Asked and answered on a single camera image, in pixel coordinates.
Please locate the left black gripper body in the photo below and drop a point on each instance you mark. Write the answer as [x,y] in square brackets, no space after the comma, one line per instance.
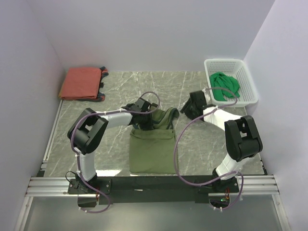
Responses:
[146,123]

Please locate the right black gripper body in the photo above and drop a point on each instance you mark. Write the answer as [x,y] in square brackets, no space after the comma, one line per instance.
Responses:
[188,109]

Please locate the olive green graphic tank top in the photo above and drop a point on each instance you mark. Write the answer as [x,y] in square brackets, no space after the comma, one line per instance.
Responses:
[151,151]

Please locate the bright green tank top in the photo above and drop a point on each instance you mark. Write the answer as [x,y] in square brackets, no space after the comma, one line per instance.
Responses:
[224,86]

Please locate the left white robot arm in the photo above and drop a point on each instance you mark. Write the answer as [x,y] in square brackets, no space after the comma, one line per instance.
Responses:
[87,132]

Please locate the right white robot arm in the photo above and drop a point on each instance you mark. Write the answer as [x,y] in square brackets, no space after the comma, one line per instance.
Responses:
[242,138]

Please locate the folded red tank top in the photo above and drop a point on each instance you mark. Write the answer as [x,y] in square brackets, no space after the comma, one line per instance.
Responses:
[83,84]

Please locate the white plastic basket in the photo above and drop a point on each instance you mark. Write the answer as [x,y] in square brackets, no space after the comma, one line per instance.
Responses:
[237,69]

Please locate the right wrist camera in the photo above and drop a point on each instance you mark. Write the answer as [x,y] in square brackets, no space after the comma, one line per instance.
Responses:
[207,95]

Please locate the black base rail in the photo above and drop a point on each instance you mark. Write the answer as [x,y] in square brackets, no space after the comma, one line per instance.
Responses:
[122,196]

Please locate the aluminium frame rail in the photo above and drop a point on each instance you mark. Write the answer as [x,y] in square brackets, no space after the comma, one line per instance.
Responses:
[57,187]

